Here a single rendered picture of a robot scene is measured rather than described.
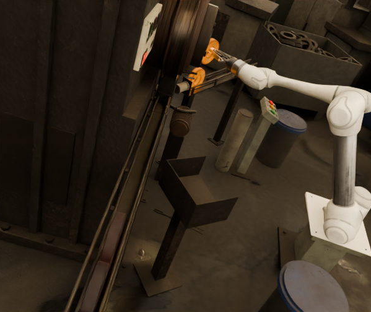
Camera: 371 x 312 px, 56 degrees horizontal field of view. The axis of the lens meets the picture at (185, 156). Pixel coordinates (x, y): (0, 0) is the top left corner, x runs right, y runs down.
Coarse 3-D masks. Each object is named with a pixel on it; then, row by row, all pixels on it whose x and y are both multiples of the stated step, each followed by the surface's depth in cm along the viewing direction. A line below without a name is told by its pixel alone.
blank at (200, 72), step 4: (196, 68) 219; (200, 68) 220; (200, 72) 220; (204, 72) 225; (188, 76) 218; (192, 76) 216; (196, 76) 219; (200, 76) 224; (204, 76) 228; (192, 80) 218; (196, 80) 227; (200, 80) 226; (192, 84) 221; (196, 84) 226
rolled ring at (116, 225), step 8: (120, 216) 108; (112, 224) 105; (120, 224) 105; (112, 232) 103; (120, 232) 117; (112, 240) 102; (104, 248) 102; (112, 248) 102; (104, 256) 102; (112, 256) 103
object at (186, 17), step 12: (192, 0) 138; (180, 12) 137; (192, 12) 138; (180, 24) 138; (192, 24) 137; (180, 36) 140; (180, 48) 142; (168, 60) 147; (180, 60) 145; (168, 72) 155
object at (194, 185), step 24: (168, 168) 144; (192, 168) 157; (168, 192) 146; (192, 192) 152; (192, 216) 133; (216, 216) 141; (168, 240) 165; (144, 264) 187; (168, 264) 176; (144, 288) 176; (168, 288) 180
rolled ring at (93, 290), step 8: (104, 264) 97; (96, 272) 92; (104, 272) 93; (96, 280) 91; (104, 280) 103; (88, 288) 89; (96, 288) 90; (88, 296) 88; (96, 296) 89; (88, 304) 88; (96, 304) 102
